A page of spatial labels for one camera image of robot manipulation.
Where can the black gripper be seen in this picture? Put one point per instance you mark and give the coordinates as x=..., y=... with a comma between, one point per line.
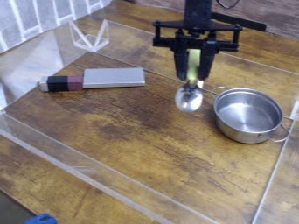
x=196, y=32

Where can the spoon with yellow handle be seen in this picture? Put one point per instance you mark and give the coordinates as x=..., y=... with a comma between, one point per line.
x=188, y=96

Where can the silver pot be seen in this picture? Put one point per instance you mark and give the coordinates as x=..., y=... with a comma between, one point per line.
x=248, y=115

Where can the clear acrylic triangle stand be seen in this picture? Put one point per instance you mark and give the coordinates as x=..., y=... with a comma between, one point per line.
x=89, y=42

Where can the grey block with dark end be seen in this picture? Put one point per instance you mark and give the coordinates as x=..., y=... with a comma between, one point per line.
x=94, y=78

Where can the blue object at bottom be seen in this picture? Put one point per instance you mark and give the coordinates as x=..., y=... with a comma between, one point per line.
x=42, y=218

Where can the black strip on wall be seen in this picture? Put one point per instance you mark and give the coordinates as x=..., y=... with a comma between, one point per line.
x=236, y=20

